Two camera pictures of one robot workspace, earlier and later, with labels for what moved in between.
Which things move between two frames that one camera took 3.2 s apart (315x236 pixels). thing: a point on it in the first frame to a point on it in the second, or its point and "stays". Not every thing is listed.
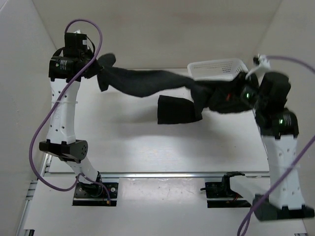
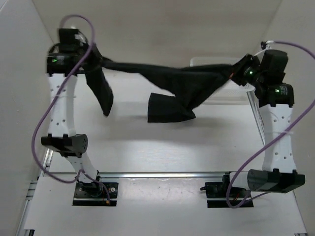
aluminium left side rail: (32, 186) stays
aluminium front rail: (176, 175) stays
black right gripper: (252, 78) to (247, 60)
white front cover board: (147, 207) stays
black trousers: (205, 97) to (191, 85)
